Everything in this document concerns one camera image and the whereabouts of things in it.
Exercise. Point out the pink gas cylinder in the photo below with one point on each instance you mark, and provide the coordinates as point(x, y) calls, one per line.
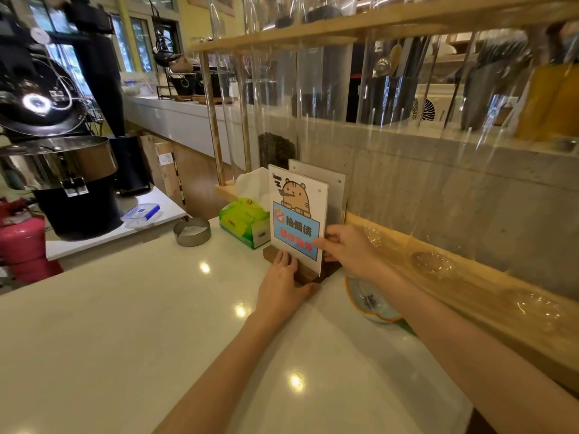
point(27, 248)

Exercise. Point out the black iron kettle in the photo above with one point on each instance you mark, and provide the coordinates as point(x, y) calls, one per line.
point(163, 54)

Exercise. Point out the person's right forearm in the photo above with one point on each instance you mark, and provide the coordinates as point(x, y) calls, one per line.
point(475, 352)

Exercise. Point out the white low platform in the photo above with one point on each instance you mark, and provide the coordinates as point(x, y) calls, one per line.
point(167, 207)

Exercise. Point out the light wooden crate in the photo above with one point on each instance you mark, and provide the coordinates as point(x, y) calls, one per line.
point(163, 167)

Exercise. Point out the person's left forearm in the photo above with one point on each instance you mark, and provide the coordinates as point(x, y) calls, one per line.
point(226, 379)

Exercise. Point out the small black stove pot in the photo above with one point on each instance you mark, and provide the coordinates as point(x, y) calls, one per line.
point(183, 84)

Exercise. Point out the person's right hand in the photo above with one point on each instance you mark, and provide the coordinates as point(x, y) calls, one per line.
point(357, 253)

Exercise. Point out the long white bar ledge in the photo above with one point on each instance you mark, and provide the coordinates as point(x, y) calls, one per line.
point(181, 124)

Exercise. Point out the yellow bottle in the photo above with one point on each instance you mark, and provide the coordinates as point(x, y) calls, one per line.
point(549, 103)

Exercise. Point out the round metal ashtray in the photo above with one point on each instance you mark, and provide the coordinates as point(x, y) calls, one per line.
point(192, 232)

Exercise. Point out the black coffee roaster machine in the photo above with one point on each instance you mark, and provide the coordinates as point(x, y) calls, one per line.
point(59, 167)

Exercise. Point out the cartoon tiger sign panel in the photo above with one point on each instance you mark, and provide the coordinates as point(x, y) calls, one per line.
point(296, 212)

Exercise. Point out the green tissue box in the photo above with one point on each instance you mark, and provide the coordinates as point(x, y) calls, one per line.
point(242, 219)

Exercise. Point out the black chaff collector tower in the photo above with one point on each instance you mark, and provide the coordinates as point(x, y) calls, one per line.
point(108, 94)

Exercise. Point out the large black stove pot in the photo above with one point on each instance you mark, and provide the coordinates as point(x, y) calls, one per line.
point(217, 84)

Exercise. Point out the clear box with blue lid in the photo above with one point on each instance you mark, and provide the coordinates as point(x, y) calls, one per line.
point(141, 214)

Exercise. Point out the person's left hand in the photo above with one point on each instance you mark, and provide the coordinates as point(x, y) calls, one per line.
point(280, 293)

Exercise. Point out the window with white frame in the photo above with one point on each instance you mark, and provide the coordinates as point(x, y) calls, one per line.
point(135, 45)

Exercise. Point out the wooden sign base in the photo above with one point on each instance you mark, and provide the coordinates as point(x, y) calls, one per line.
point(307, 275)

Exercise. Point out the wooden tube rack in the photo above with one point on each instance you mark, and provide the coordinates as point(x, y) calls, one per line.
point(452, 284)

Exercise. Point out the orange rimmed glass dish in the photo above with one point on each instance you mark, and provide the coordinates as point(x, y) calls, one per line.
point(371, 302)

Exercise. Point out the row of clear glass tubes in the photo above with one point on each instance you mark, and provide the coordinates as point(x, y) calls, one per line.
point(325, 85)

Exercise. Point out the white text sign panel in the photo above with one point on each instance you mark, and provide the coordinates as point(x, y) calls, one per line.
point(335, 189)

